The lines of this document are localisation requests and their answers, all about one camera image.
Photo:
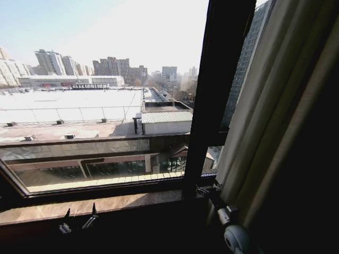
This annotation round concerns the grey high-rise building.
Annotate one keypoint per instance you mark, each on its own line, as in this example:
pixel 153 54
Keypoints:
pixel 245 68

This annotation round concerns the dark window frame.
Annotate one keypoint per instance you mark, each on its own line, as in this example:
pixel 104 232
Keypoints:
pixel 212 79

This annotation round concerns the beige fabric curtain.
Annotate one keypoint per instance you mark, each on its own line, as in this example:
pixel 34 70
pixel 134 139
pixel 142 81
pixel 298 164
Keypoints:
pixel 267 105

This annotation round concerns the brown stone window sill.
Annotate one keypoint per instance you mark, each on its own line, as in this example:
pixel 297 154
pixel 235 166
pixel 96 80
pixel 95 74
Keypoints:
pixel 106 203

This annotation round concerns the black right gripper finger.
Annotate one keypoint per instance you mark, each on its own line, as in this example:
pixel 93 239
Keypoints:
pixel 217 185
pixel 201 190

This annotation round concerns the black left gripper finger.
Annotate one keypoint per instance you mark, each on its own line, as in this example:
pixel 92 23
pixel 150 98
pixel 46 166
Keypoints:
pixel 90 219
pixel 64 227

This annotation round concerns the white corrugated roof shed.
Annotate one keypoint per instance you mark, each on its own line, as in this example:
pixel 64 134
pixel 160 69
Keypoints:
pixel 167 122

